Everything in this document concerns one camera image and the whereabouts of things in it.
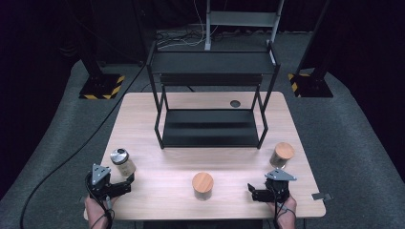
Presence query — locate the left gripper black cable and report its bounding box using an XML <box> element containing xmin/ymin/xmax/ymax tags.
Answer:
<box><xmin>84</xmin><ymin>173</ymin><xmax>116</xmax><ymax>229</ymax></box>

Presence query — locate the grey clip on table edge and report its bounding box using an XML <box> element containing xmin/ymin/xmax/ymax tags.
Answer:
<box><xmin>310</xmin><ymin>192</ymin><xmax>334</xmax><ymax>201</ymax></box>

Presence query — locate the wooden cylinder container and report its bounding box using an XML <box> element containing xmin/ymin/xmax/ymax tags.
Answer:
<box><xmin>191</xmin><ymin>172</ymin><xmax>215</xmax><ymax>201</ymax></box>

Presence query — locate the tall jar with wooden lid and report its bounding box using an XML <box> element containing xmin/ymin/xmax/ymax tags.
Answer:
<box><xmin>268</xmin><ymin>141</ymin><xmax>296</xmax><ymax>170</ymax></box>

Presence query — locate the small black object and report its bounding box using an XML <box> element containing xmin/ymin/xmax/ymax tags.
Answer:
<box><xmin>145</xmin><ymin>40</ymin><xmax>282</xmax><ymax>151</ymax></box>

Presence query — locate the glass jar with metal lid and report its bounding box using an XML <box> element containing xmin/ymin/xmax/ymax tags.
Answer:
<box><xmin>109</xmin><ymin>147</ymin><xmax>138</xmax><ymax>177</ymax></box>

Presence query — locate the long black floor cable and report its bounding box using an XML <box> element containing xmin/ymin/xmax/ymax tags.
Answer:
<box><xmin>19</xmin><ymin>62</ymin><xmax>148</xmax><ymax>229</ymax></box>

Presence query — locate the person's left hand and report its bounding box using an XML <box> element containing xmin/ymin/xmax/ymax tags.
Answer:
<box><xmin>83</xmin><ymin>194</ymin><xmax>120</xmax><ymax>221</ymax></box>

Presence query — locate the black stand with striped base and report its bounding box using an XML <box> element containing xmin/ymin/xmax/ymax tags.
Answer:
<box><xmin>65</xmin><ymin>0</ymin><xmax>126</xmax><ymax>100</ymax></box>
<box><xmin>288</xmin><ymin>0</ymin><xmax>334</xmax><ymax>98</ymax></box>

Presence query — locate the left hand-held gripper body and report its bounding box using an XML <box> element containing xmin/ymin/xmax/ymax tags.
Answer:
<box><xmin>85</xmin><ymin>163</ymin><xmax>133</xmax><ymax>202</ymax></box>

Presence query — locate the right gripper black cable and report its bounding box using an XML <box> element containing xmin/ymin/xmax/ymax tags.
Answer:
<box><xmin>270</xmin><ymin>186</ymin><xmax>298</xmax><ymax>229</ymax></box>

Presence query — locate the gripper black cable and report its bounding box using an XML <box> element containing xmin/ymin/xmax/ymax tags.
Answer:
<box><xmin>84</xmin><ymin>173</ymin><xmax>116</xmax><ymax>229</ymax></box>
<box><xmin>270</xmin><ymin>186</ymin><xmax>298</xmax><ymax>229</ymax></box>

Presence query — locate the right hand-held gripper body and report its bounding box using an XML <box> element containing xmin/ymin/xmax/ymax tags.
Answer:
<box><xmin>263</xmin><ymin>168</ymin><xmax>298</xmax><ymax>204</ymax></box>

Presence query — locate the person's right hand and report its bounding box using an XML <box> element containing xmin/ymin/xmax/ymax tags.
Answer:
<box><xmin>267</xmin><ymin>194</ymin><xmax>298</xmax><ymax>223</ymax></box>

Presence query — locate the bundle of floor cables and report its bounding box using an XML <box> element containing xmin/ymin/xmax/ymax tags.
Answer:
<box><xmin>155</xmin><ymin>0</ymin><xmax>224</xmax><ymax>51</ymax></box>

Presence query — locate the grey metal frame stand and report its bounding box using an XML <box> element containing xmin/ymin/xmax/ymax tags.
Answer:
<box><xmin>203</xmin><ymin>0</ymin><xmax>286</xmax><ymax>52</ymax></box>

